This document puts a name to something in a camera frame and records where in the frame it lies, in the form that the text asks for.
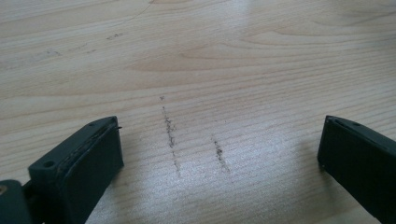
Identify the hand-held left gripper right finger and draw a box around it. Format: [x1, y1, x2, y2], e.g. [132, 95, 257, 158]
[317, 115, 396, 224]

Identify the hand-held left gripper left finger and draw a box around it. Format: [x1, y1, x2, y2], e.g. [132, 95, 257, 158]
[21, 116, 125, 224]

